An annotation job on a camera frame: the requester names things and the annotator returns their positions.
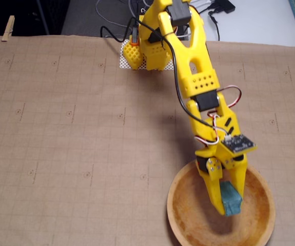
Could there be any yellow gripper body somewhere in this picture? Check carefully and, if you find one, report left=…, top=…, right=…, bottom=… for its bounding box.
left=194, top=142, right=248, bottom=175

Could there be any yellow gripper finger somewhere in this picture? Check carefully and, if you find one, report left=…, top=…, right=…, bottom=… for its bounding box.
left=200, top=157, right=225, bottom=216
left=228, top=163, right=248, bottom=199

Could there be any blue block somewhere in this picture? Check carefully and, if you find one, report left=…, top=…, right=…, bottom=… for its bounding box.
left=219, top=180, right=243, bottom=217

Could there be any round wooden bowl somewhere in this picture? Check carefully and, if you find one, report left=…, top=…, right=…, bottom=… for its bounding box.
left=166, top=160, right=276, bottom=246

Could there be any yellow lattice clamp block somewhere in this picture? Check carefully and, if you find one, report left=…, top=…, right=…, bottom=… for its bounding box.
left=125, top=42, right=145, bottom=70

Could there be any black power adapter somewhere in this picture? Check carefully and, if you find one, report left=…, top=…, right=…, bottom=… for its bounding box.
left=208, top=0, right=237, bottom=15

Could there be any brown gridded wrapping paper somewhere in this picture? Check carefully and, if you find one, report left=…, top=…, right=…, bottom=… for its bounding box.
left=0, top=34, right=295, bottom=246

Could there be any wooden clothespin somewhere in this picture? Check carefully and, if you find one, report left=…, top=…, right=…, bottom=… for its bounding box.
left=1, top=15, right=15, bottom=42

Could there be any black camera circuit board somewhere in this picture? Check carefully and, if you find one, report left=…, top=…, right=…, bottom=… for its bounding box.
left=220, top=133, right=257, bottom=154

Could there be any red white black servo wire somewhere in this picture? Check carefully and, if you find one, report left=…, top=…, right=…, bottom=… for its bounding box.
left=208, top=86, right=242, bottom=116

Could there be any long black arm cable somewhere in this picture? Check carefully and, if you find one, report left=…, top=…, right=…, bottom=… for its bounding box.
left=133, top=19, right=214, bottom=128

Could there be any black adapter cable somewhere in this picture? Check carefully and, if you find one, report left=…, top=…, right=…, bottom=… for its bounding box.
left=208, top=9, right=220, bottom=42

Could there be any white perforated base plate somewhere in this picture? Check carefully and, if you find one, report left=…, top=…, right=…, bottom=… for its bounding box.
left=119, top=39, right=175, bottom=71

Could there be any black looped power cable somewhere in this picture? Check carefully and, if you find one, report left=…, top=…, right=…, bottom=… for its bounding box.
left=100, top=17, right=137, bottom=43

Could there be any white cable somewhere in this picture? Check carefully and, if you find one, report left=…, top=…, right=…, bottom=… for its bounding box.
left=95, top=0, right=148, bottom=29

